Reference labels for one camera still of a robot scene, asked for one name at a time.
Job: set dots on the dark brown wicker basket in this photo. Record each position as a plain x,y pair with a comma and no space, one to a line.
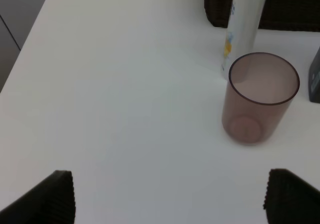
281,15

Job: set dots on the white bottle blue cap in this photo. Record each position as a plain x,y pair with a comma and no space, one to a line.
244,20

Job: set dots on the translucent purple plastic cup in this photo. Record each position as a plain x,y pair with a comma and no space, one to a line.
260,88

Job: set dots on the dark green square bottle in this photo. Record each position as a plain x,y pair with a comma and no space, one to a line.
314,79

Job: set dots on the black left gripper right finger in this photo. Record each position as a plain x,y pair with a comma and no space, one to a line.
290,199

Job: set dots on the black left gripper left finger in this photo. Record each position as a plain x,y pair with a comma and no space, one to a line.
50,201

